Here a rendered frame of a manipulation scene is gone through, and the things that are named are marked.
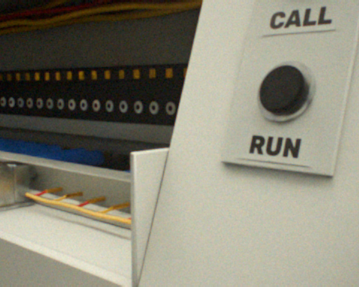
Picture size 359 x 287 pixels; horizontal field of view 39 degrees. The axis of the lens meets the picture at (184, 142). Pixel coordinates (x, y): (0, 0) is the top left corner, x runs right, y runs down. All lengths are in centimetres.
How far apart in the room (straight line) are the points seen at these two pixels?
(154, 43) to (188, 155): 35
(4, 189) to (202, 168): 17
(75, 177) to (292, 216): 18
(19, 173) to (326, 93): 22
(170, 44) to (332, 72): 36
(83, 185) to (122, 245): 7
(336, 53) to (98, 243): 14
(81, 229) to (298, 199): 14
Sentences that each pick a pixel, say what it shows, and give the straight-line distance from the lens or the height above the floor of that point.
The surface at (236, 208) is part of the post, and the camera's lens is 17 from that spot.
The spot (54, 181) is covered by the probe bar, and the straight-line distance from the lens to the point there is 32.
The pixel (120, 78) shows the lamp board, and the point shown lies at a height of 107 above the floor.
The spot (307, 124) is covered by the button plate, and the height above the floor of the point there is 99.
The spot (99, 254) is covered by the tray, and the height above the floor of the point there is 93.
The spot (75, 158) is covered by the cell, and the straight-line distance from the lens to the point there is 42.
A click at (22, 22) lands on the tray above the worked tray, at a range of 60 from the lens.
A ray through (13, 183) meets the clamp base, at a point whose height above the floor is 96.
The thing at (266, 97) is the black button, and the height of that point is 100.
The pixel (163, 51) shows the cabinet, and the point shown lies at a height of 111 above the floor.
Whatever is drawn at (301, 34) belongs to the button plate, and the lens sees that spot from 17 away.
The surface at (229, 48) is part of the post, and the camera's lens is 19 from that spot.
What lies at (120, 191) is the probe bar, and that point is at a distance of 28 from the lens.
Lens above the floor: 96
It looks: 8 degrees up
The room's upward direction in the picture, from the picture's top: 13 degrees clockwise
